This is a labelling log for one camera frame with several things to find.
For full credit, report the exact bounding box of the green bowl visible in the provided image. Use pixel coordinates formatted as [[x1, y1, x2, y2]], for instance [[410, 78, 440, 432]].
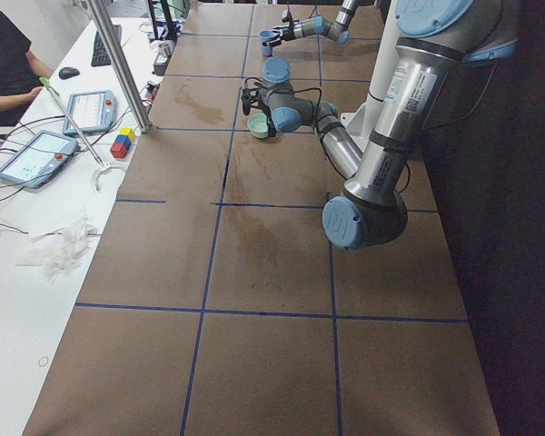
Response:
[[247, 113, 269, 139]]

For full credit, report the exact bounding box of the black keyboard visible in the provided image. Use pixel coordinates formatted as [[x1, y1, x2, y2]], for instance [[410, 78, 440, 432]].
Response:
[[91, 25, 122, 67]]

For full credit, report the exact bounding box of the near blue teach pendant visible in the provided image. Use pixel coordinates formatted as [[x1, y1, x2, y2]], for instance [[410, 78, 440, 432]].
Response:
[[0, 130, 78, 189]]

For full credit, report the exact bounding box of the steel cylinder weight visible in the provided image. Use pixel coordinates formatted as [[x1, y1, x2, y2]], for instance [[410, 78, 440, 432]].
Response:
[[158, 40, 175, 58]]

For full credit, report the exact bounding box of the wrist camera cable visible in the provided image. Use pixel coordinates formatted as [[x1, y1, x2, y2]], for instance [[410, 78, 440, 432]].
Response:
[[243, 75, 323, 108]]

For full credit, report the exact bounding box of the crumpled white tissue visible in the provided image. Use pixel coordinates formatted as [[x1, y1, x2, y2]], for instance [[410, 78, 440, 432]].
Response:
[[14, 206, 101, 282]]

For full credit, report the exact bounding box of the black computer mouse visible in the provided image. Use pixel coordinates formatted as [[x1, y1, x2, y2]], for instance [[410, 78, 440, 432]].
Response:
[[58, 67, 80, 80]]

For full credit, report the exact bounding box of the red blue block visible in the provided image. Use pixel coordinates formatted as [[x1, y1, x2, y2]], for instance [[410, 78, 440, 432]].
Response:
[[110, 134, 132, 159]]

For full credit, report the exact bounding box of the aluminium frame post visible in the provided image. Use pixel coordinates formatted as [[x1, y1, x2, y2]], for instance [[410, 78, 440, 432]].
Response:
[[86, 0, 151, 134]]

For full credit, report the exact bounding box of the blue plastic cup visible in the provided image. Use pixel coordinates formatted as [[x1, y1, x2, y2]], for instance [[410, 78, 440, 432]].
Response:
[[259, 30, 276, 57]]

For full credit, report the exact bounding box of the blue teach pendant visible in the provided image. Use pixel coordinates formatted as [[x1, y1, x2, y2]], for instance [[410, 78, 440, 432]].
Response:
[[67, 90, 116, 135], [0, 130, 78, 189]]

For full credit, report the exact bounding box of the person in black shirt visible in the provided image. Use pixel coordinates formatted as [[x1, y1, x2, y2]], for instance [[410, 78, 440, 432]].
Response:
[[0, 11, 53, 126]]

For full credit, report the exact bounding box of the green handled reacher stick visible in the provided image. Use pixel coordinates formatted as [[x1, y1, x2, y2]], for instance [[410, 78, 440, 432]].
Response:
[[39, 76, 126, 192]]

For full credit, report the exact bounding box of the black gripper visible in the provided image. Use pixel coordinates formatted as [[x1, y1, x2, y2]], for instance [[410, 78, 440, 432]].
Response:
[[269, 19, 300, 45], [241, 86, 277, 138]]

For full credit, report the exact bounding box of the far blue teach pendant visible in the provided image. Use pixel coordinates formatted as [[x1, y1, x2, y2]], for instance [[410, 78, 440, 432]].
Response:
[[67, 90, 116, 135]]

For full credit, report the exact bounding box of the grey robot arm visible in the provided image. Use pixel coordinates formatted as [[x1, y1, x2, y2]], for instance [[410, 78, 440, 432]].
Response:
[[263, 0, 358, 47], [241, 1, 521, 250]]

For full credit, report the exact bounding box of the yellow block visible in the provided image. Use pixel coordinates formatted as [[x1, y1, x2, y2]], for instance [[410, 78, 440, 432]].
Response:
[[119, 127, 136, 143]]

